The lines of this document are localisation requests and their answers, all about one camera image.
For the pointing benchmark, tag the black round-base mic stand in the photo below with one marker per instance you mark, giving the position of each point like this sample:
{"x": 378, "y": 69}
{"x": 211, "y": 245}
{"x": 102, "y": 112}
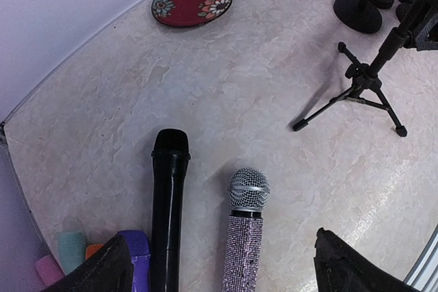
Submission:
{"x": 359, "y": 15}

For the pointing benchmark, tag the pink toy microphone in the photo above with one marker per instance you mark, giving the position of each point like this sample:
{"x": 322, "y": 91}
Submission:
{"x": 49, "y": 270}

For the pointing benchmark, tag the teal toy microphone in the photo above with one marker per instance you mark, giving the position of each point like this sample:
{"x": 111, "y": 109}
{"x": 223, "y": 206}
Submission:
{"x": 71, "y": 249}

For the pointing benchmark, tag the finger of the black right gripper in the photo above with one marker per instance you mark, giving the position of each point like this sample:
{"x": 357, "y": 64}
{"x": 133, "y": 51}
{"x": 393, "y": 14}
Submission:
{"x": 423, "y": 32}

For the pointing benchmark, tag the red floral plate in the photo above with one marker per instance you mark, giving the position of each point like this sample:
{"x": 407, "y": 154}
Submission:
{"x": 188, "y": 13}

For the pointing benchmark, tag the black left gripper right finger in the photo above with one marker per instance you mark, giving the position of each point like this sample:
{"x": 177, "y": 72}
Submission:
{"x": 339, "y": 267}

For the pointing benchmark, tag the aluminium front rail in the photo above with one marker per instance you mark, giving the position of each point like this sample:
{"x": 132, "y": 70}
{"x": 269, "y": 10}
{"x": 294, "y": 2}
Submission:
{"x": 423, "y": 276}

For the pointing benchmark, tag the orange toy microphone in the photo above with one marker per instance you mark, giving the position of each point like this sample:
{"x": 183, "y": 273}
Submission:
{"x": 92, "y": 249}

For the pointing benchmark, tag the glitter silver-head microphone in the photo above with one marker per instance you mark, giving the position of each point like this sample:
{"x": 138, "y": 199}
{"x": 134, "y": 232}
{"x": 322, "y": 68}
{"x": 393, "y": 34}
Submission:
{"x": 249, "y": 189}

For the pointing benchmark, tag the black microphone orange tip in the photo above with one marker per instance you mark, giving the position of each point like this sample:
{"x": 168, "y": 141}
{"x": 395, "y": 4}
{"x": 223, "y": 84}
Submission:
{"x": 170, "y": 158}

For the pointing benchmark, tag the purple-head microphone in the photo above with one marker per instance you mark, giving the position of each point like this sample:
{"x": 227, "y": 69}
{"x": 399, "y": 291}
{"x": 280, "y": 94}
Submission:
{"x": 138, "y": 245}

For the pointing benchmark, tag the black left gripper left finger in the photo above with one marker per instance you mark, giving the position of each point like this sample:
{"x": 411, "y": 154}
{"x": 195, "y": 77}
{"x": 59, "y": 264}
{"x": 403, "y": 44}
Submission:
{"x": 109, "y": 269}

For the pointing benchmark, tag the black tripod mic stand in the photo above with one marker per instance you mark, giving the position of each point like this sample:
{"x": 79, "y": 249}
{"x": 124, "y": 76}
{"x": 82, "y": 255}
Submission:
{"x": 366, "y": 86}

